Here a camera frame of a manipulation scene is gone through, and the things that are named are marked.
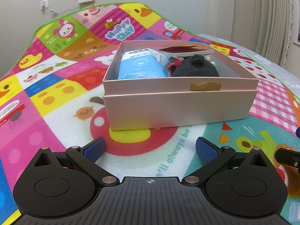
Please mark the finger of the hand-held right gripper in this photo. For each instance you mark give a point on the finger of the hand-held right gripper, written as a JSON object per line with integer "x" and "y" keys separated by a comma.
{"x": 298, "y": 131}
{"x": 287, "y": 157}

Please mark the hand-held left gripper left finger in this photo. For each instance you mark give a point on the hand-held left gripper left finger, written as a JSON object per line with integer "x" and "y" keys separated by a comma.
{"x": 95, "y": 148}

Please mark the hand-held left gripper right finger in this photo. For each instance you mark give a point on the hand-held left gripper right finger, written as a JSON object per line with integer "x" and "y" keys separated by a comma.
{"x": 206, "y": 148}

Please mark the pink cardboard box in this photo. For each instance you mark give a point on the pink cardboard box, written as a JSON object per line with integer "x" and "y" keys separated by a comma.
{"x": 175, "y": 107}

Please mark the blue and white cotton packet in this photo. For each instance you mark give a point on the blue and white cotton packet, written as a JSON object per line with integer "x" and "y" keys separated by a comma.
{"x": 140, "y": 66}

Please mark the red and white booklet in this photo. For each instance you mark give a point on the red and white booklet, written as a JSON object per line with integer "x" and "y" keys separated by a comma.
{"x": 187, "y": 50}

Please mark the colourful cartoon play mat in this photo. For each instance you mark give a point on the colourful cartoon play mat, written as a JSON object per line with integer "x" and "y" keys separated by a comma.
{"x": 58, "y": 86}

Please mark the black plush toy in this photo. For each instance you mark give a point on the black plush toy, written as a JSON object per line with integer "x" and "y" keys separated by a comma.
{"x": 194, "y": 69}

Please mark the green and white small toy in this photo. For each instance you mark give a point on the green and white small toy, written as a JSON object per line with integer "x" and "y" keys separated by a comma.
{"x": 211, "y": 61}

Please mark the grey curtain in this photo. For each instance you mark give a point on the grey curtain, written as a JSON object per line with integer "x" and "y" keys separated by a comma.
{"x": 264, "y": 18}

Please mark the white wall socket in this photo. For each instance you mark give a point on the white wall socket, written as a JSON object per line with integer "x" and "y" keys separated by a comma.
{"x": 44, "y": 4}

